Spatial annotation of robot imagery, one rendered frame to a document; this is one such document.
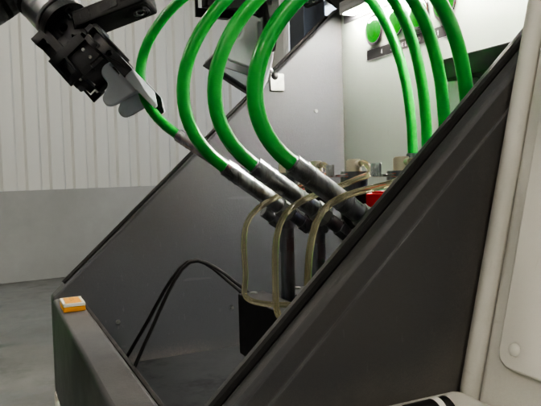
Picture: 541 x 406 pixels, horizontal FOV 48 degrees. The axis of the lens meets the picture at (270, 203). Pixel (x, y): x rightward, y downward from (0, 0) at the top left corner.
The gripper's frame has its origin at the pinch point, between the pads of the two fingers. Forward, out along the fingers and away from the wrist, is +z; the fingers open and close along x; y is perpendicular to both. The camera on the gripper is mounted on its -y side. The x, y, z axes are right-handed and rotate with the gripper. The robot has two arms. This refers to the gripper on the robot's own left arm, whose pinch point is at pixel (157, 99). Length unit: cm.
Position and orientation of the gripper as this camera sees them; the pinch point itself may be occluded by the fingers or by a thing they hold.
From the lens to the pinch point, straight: 85.5
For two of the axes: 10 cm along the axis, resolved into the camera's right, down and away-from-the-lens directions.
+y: -7.2, 6.9, 0.2
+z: 6.7, 7.0, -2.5
